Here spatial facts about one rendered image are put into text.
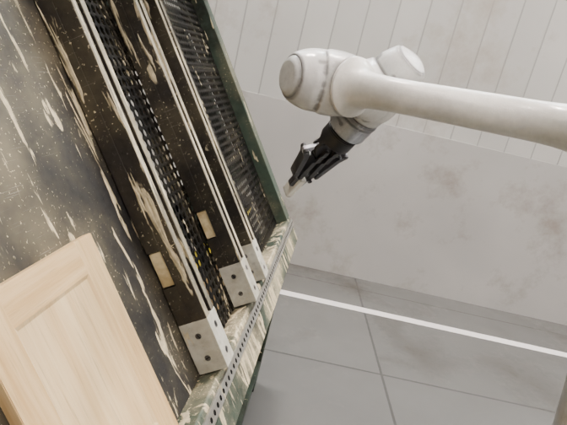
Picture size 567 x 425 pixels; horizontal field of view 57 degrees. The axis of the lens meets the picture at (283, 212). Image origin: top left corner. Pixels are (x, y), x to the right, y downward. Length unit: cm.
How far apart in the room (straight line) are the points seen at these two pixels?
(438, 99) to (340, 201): 346
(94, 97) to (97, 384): 55
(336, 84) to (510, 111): 27
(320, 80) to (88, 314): 53
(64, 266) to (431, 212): 378
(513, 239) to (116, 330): 405
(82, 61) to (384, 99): 60
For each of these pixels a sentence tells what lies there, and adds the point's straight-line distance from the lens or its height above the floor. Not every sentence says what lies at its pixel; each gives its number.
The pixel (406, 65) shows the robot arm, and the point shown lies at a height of 163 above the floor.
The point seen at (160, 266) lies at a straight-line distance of 115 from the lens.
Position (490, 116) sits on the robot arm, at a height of 158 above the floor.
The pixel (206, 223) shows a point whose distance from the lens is 148.
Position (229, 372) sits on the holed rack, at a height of 89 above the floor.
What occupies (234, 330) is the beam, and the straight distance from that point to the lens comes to 140.
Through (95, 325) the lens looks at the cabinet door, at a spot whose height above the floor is 112.
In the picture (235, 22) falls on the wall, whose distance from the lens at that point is 417.
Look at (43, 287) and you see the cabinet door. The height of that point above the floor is 120.
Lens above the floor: 159
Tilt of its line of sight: 16 degrees down
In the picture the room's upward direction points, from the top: 14 degrees clockwise
